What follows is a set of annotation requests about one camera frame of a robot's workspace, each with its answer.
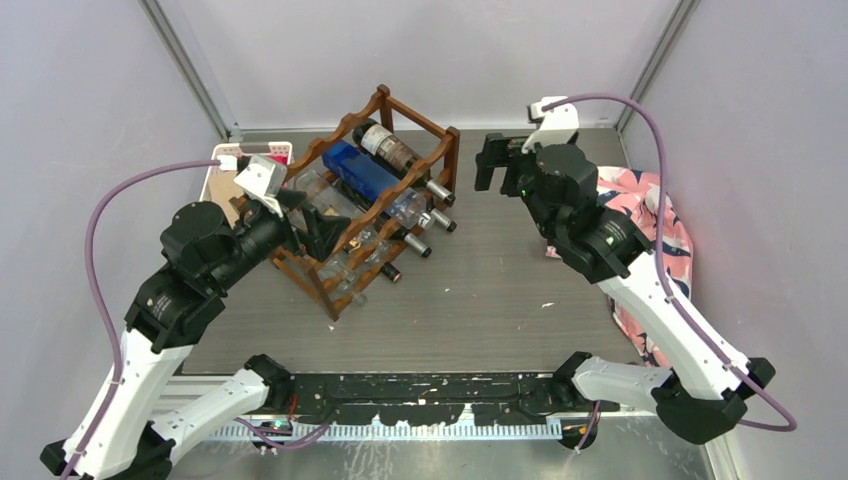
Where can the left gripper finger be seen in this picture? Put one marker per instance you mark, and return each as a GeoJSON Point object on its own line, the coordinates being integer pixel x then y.
{"type": "Point", "coordinates": [291, 199]}
{"type": "Point", "coordinates": [323, 232]}

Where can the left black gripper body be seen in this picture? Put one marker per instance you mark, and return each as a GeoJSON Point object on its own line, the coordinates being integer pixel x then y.
{"type": "Point", "coordinates": [302, 245]}

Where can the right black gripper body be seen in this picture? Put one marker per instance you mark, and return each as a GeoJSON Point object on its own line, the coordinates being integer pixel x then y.
{"type": "Point", "coordinates": [520, 170]}

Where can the clear slim glass bottle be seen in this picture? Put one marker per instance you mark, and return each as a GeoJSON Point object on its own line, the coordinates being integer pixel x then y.
{"type": "Point", "coordinates": [328, 282]}

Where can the clear square slim bottle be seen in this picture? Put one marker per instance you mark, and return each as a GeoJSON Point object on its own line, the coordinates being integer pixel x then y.
{"type": "Point", "coordinates": [331, 202]}

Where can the brown wooden wine rack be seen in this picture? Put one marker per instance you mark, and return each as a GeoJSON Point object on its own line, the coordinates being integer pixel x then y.
{"type": "Point", "coordinates": [441, 164]}

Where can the blue clear square bottle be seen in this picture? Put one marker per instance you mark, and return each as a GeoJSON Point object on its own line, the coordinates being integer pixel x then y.
{"type": "Point", "coordinates": [366, 177]}

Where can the dark wine bottle cream label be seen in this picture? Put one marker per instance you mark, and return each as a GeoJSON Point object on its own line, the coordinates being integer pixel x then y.
{"type": "Point", "coordinates": [411, 241]}

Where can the dark green wine bottle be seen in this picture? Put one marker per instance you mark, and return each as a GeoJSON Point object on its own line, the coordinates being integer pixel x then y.
{"type": "Point", "coordinates": [442, 220]}

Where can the olive green wine bottle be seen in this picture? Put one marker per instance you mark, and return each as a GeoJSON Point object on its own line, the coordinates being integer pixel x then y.
{"type": "Point", "coordinates": [381, 143]}

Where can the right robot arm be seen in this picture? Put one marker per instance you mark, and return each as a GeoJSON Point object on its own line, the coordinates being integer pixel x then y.
{"type": "Point", "coordinates": [702, 394]}

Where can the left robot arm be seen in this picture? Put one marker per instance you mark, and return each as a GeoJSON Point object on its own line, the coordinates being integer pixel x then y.
{"type": "Point", "coordinates": [205, 257]}

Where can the beige cloth in basket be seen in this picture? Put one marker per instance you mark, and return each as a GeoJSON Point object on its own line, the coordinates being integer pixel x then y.
{"type": "Point", "coordinates": [222, 188]}

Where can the white perforated plastic basket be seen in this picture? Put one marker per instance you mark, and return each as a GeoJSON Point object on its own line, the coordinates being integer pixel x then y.
{"type": "Point", "coordinates": [240, 149]}

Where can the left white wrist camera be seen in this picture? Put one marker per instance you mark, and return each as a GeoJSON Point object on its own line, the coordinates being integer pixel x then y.
{"type": "Point", "coordinates": [260, 178]}

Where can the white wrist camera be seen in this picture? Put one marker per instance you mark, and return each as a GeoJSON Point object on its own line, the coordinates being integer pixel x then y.
{"type": "Point", "coordinates": [260, 178]}
{"type": "Point", "coordinates": [556, 121]}

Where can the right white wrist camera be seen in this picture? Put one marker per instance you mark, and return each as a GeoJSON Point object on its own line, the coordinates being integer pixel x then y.
{"type": "Point", "coordinates": [556, 121]}

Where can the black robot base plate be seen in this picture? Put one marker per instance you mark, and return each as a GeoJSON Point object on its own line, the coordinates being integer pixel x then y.
{"type": "Point", "coordinates": [425, 399]}

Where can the white slotted cable duct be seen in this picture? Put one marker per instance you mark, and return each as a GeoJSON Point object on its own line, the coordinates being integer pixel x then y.
{"type": "Point", "coordinates": [463, 430]}

